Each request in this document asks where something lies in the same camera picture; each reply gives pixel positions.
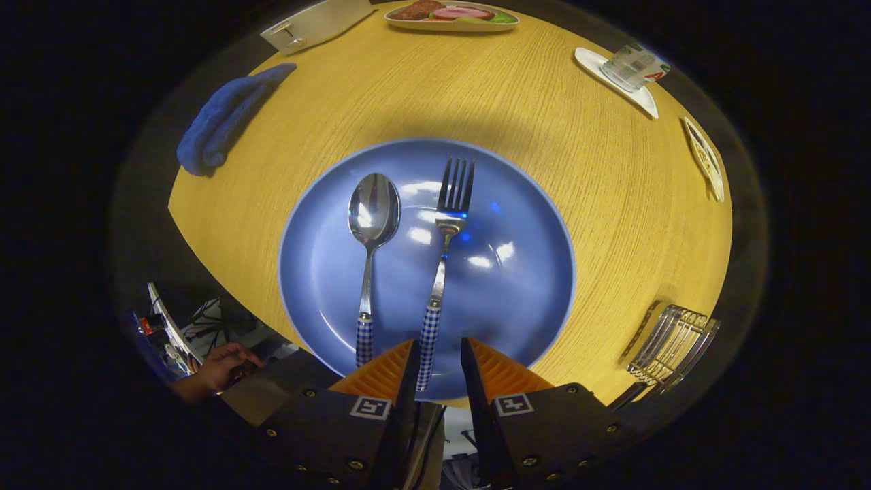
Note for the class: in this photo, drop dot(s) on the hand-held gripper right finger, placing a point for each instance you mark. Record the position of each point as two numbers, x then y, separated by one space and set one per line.
486 435

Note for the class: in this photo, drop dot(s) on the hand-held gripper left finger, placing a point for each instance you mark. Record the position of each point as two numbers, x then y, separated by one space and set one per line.
401 422

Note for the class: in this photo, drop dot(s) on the person's khaki trousers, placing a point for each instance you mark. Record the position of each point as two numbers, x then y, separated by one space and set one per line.
265 396

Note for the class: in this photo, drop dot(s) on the blue round plate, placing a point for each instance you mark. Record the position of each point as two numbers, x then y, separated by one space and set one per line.
507 292

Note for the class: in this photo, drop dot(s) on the white power strip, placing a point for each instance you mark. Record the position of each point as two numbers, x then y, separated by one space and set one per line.
174 333

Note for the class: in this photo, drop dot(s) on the blue folded cloth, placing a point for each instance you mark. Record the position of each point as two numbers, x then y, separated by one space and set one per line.
218 122

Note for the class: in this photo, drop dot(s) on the white divided seasoning dish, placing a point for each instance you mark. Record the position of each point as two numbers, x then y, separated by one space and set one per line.
704 158

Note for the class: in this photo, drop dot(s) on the white square coaster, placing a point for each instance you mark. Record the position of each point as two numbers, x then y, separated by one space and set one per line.
644 102

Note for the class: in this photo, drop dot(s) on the white drink bottle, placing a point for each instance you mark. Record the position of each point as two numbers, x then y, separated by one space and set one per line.
629 68

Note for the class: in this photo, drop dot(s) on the white toaster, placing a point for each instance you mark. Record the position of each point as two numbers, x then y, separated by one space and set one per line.
320 24

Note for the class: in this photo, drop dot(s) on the white plate of food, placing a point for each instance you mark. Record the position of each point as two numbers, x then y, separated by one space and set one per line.
449 17

